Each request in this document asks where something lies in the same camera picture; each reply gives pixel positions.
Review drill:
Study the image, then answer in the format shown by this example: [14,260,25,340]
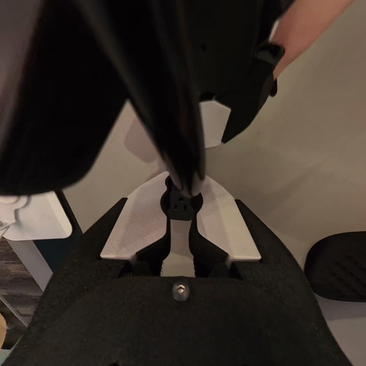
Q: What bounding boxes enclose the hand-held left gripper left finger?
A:
[100,171,172,275]

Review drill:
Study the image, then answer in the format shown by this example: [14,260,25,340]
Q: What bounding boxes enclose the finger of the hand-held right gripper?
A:
[200,100,231,148]

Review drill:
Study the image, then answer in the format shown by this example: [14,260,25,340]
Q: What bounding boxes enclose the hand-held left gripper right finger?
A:
[189,174,262,275]

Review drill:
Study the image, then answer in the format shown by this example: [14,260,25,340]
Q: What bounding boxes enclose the black power plug with cable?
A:
[77,0,208,198]

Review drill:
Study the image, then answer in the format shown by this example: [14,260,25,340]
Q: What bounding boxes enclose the black power strip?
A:
[167,183,201,221]

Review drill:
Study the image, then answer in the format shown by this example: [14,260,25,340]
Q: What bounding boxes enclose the person's right hand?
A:
[270,0,358,82]

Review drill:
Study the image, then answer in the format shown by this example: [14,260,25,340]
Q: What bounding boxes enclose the white rounded plastic plate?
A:
[0,190,72,241]

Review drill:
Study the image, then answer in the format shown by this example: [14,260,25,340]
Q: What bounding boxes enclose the black rounded object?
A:
[304,231,366,303]

